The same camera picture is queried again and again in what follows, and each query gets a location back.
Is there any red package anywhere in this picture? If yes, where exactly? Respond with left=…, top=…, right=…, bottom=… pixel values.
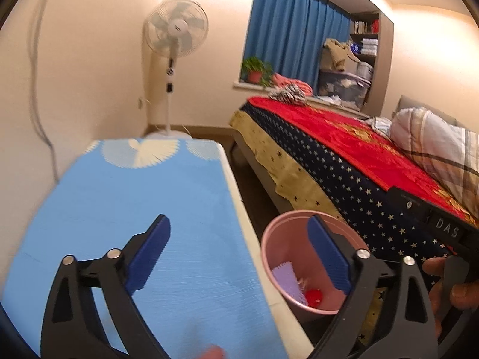
left=304, top=288, right=323, bottom=309

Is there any purple foam net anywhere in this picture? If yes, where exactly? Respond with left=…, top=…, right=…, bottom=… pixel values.
left=272, top=262, right=308, bottom=305

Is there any pink plastic trash bin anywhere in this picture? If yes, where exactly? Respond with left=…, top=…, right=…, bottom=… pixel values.
left=261, top=210, right=346, bottom=322

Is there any person's right hand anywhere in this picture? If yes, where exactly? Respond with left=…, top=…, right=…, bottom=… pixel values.
left=422, top=258, right=479, bottom=337

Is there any person's left hand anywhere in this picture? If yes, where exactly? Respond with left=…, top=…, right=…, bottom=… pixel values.
left=198, top=345, right=226, bottom=359

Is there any starry navy bed blanket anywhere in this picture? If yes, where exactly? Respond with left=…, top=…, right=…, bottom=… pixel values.
left=230, top=109, right=450, bottom=263

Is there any plaid pillow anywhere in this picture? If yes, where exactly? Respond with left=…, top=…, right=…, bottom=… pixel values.
left=390, top=107, right=478, bottom=218

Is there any red bed blanket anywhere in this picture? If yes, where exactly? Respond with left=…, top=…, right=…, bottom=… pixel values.
left=240, top=96, right=478, bottom=226

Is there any clear plastic storage box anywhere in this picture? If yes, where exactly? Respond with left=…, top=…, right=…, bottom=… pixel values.
left=317, top=70, right=371, bottom=110

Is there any wooden bookshelf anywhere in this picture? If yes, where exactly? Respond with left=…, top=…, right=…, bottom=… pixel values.
left=350, top=10, right=394, bottom=116

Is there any zebra striped cloth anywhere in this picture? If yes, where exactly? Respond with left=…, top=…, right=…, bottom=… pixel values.
left=269, top=83, right=307, bottom=106

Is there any beige jacket on box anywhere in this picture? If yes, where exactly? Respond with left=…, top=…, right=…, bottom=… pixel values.
left=320, top=38, right=360, bottom=74

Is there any pink cloth on sill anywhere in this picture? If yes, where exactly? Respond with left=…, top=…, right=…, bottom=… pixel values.
left=271, top=73, right=313, bottom=96

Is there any potted green plant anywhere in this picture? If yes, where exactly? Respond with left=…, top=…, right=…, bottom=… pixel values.
left=240, top=56, right=274, bottom=87

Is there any blue window curtain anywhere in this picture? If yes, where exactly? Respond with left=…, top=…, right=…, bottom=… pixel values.
left=244, top=0, right=351, bottom=89

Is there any white standing fan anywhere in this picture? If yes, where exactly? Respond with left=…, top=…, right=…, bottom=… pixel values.
left=143, top=0, right=209, bottom=139

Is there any grey wall cable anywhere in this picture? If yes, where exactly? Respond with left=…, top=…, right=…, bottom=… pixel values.
left=28, top=0, right=61, bottom=184

